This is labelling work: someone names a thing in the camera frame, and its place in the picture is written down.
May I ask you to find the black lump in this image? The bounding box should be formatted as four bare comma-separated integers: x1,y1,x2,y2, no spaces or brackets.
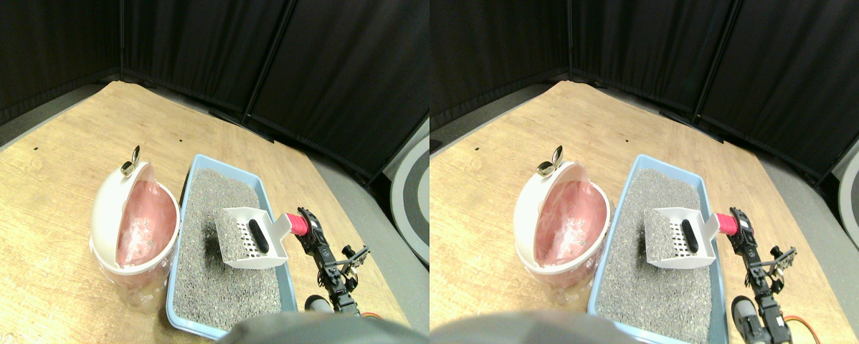
680,220,701,254
248,220,270,254

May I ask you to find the white scoop with red handle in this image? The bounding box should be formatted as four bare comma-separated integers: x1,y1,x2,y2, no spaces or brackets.
643,206,741,270
215,206,310,271

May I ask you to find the blue litter tray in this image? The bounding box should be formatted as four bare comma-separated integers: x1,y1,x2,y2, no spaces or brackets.
588,153,730,344
166,153,300,340

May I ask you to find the white bin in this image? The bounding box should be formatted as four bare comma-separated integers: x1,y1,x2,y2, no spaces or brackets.
513,145,612,290
88,145,182,307

